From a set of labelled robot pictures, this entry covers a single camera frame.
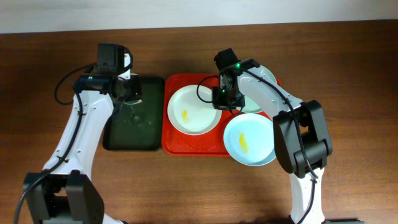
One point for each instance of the mint green round plate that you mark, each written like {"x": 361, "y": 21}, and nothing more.
{"x": 250, "y": 105}

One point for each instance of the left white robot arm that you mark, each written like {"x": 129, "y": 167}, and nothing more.
{"x": 63, "y": 191}

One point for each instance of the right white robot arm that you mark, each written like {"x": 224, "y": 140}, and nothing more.
{"x": 301, "y": 137}

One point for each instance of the green yellow sponge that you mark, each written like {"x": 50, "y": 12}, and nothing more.
{"x": 133, "y": 102}

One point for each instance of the white round plate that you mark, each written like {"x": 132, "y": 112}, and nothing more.
{"x": 189, "y": 114}

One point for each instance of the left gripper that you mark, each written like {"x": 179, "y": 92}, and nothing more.
{"x": 129, "y": 90}

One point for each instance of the light blue round plate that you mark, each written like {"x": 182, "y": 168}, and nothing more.
{"x": 249, "y": 139}

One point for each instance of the black plastic tray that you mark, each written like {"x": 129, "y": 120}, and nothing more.
{"x": 138, "y": 127}

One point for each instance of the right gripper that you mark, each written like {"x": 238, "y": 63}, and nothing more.
{"x": 221, "y": 104}

